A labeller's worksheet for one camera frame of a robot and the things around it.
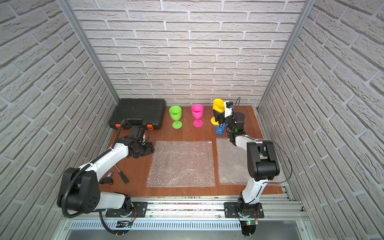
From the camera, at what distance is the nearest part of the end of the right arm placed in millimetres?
723

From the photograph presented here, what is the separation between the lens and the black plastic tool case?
1028mm

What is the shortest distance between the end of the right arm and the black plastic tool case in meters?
0.44
